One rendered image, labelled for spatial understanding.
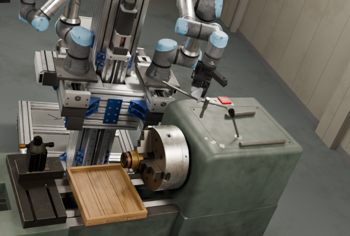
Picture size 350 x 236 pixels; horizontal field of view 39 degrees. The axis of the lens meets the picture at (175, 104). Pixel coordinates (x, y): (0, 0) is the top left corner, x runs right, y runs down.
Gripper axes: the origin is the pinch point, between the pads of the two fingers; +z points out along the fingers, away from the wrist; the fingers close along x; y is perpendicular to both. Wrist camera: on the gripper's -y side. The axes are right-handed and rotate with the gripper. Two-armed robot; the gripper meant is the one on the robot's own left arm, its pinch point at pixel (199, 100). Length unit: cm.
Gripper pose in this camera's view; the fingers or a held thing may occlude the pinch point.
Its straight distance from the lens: 235.3
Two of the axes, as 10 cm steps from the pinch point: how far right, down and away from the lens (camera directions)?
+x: 0.0, 5.7, -8.2
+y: -9.6, -2.4, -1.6
